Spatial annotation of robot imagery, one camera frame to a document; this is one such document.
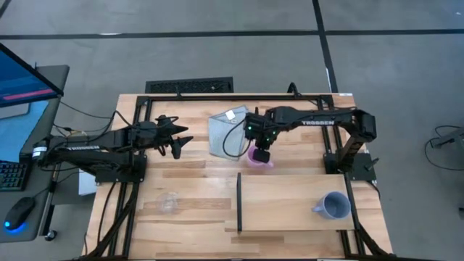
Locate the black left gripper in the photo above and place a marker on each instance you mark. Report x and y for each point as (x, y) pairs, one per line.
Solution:
(152, 132)

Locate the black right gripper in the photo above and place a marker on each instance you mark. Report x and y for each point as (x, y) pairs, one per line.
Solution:
(270, 130)

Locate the purple plastic mug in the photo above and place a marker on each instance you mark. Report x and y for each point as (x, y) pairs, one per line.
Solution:
(251, 159)

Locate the blue-grey ceramic mug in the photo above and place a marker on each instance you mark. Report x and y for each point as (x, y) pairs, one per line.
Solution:
(335, 206)

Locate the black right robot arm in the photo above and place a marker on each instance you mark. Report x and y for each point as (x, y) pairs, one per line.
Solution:
(319, 117)

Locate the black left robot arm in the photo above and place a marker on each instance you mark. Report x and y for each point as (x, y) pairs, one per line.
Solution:
(90, 152)

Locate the wooden shelf board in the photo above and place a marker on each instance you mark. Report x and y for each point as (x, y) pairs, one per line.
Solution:
(282, 203)

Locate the grey-blue waffle cloth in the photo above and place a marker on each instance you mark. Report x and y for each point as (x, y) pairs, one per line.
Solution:
(217, 137)

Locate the white cloth tag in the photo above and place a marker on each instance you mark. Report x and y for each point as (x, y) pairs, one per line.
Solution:
(230, 115)

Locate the black floor grate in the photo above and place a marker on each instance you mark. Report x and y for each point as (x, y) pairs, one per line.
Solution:
(188, 86)

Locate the clear glass cup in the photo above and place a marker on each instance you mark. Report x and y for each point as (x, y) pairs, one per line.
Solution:
(166, 203)

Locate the white box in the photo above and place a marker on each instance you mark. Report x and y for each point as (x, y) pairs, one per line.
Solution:
(87, 186)

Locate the grey computer desk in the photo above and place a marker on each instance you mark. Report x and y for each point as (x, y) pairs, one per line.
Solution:
(40, 123)

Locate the black caster wheel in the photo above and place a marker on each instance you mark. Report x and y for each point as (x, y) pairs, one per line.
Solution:
(51, 235)

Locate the computer monitor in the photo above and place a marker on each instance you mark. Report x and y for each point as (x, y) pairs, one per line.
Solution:
(21, 79)

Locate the backlit computer keyboard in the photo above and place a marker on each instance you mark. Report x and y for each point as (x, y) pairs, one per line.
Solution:
(12, 175)

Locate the black computer mouse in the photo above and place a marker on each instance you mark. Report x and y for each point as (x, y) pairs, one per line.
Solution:
(20, 212)

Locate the black floor stand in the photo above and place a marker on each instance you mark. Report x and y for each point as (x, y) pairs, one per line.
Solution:
(451, 139)

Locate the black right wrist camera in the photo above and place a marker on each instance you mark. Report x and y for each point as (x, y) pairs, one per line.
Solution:
(253, 125)

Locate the black aluminium table frame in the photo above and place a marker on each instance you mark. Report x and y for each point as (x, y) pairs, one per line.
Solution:
(217, 98)

